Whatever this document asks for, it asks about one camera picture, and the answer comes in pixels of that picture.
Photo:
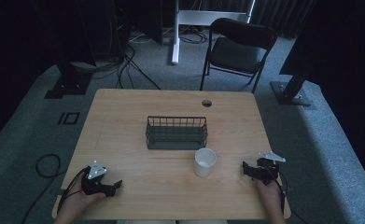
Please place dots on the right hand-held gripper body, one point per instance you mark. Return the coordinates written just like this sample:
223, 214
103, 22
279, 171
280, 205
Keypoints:
265, 171

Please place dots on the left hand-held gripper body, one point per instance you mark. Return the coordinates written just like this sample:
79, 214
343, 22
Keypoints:
91, 183

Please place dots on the person's left hand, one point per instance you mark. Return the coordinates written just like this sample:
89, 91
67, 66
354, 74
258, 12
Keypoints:
83, 200

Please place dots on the person's right hand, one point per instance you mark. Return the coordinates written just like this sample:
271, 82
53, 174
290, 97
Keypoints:
269, 193

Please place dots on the white cup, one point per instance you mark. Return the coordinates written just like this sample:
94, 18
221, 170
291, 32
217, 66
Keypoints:
204, 162

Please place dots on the black folding chair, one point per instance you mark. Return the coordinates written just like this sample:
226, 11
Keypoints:
237, 53

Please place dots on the black stand with base plate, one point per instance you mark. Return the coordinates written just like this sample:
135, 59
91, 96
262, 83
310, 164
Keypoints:
290, 93
68, 84

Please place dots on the white desk frame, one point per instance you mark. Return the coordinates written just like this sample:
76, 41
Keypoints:
175, 37

